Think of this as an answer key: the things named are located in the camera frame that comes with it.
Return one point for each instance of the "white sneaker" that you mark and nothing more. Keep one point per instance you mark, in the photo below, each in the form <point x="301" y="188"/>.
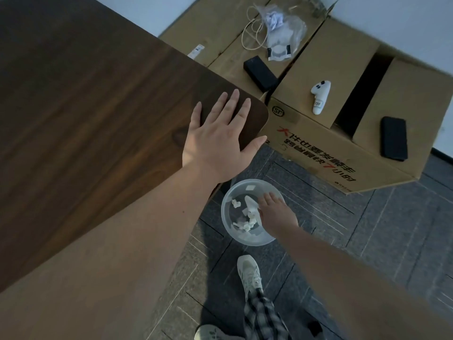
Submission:
<point x="212" y="332"/>
<point x="249" y="274"/>

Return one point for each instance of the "white handheld controller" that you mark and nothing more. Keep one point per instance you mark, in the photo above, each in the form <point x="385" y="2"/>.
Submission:
<point x="320" y="95"/>

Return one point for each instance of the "person's right forearm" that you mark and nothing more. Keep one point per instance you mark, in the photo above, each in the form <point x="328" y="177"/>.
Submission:
<point x="354" y="286"/>

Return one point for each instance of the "white crumpled paper scraps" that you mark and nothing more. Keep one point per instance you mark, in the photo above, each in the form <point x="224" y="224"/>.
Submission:
<point x="247" y="217"/>

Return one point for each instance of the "plain flat cardboard box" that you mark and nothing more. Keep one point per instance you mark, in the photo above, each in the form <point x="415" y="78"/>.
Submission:
<point x="219" y="28"/>

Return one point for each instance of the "person's left thumb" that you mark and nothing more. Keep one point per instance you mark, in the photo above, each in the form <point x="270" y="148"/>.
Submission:
<point x="254" y="143"/>

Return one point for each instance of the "clear plastic waste bin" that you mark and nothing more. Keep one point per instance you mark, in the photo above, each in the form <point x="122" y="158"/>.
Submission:
<point x="240" y="194"/>

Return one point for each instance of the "white paper label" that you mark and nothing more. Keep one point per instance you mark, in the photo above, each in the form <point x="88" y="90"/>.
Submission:
<point x="195" y="52"/>

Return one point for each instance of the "small black box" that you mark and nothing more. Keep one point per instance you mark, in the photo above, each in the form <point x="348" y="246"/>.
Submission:
<point x="261" y="73"/>

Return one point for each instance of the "person's right hand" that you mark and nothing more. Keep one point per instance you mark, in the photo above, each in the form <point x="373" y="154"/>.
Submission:
<point x="278" y="219"/>

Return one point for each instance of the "person's left hand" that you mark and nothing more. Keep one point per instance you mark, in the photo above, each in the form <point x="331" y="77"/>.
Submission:
<point x="212" y="145"/>

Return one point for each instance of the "large printed cardboard box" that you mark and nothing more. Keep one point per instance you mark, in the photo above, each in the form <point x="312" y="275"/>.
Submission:
<point x="339" y="67"/>

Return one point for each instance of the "person's left middle finger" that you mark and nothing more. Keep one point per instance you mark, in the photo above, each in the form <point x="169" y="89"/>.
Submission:
<point x="231" y="102"/>

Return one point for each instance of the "person's right fingers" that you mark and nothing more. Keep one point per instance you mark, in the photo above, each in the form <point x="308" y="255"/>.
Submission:
<point x="270" y="201"/>

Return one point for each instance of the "clear plastic bag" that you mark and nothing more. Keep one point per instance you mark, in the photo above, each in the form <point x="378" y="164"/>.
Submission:
<point x="283" y="31"/>

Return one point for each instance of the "person's left little finger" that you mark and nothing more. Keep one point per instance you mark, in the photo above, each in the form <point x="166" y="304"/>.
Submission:
<point x="196" y="115"/>

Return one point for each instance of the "person's left forearm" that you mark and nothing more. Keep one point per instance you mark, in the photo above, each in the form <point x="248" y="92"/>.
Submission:
<point x="116" y="251"/>

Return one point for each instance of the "black phone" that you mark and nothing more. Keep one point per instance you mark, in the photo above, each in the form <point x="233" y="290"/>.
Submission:
<point x="393" y="138"/>

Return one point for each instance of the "plaid trouser leg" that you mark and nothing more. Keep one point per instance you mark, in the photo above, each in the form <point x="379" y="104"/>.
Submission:
<point x="263" y="318"/>

